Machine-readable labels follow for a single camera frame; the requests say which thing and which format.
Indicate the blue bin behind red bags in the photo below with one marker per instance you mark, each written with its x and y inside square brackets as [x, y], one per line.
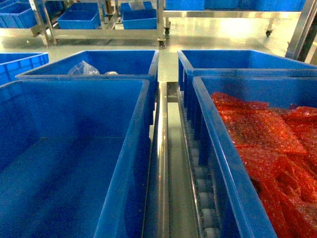
[242, 63]

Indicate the blue bin with clear bag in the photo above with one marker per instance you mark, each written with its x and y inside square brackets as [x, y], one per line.
[141, 64]

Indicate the empty blue plastic bin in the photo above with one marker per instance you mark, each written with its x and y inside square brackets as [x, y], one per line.
[74, 158]

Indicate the distant blue bin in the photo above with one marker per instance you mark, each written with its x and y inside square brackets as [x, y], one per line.
[145, 19]
[79, 19]

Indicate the blue bin with red bags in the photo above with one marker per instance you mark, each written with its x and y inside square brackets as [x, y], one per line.
[239, 209]

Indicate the far left blue bin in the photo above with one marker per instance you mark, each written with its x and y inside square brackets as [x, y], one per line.
[12, 64]

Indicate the stainless steel flow rack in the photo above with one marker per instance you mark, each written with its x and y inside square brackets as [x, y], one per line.
[180, 201]

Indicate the clear plastic bag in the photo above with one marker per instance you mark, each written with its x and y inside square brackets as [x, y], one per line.
[83, 68]

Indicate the distant steel cart rack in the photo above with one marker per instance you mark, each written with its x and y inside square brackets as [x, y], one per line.
[107, 30]

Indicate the red bubble wrap bags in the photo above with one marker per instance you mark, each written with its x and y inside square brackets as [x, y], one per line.
[278, 148]

